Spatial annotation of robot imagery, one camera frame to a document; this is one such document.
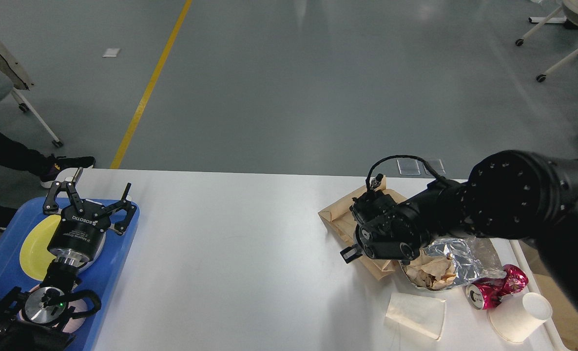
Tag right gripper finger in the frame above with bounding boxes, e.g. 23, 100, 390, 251
340, 244, 364, 264

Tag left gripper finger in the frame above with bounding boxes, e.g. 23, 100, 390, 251
42, 167, 87, 217
94, 183, 138, 236

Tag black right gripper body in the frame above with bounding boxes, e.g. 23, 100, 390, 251
354, 229, 367, 256

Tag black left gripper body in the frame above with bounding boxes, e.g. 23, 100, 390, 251
47, 205, 111, 266

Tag yellow plastic plate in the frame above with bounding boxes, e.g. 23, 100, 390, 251
19, 215, 61, 281

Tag foil tray with paper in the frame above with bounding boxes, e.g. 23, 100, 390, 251
401, 238, 506, 291

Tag white paper napkin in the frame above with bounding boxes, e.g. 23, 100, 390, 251
385, 292, 446, 340

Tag white paper cup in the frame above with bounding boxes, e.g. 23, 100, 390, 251
487, 292, 553, 344

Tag large brown paper bag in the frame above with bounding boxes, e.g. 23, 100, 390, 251
534, 273, 578, 351

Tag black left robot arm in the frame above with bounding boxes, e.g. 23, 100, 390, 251
0, 169, 139, 351

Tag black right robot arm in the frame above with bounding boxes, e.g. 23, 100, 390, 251
341, 150, 578, 311

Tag red object under arm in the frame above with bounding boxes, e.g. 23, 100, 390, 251
465, 264, 529, 310

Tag person in black clothes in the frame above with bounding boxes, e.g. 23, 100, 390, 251
0, 133, 96, 233

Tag clear floor plate left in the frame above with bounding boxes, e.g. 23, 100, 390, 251
397, 158, 422, 176

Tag clear floor plate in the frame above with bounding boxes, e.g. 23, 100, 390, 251
425, 158, 446, 176
397, 158, 422, 176

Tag blue plastic tray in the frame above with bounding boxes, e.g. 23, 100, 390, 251
0, 197, 140, 351

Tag clear floor plate right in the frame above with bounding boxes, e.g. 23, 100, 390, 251
425, 158, 446, 176

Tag beige plastic bin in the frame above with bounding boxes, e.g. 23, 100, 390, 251
511, 241, 574, 351

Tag white chair base right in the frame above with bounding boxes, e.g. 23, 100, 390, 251
513, 0, 578, 84

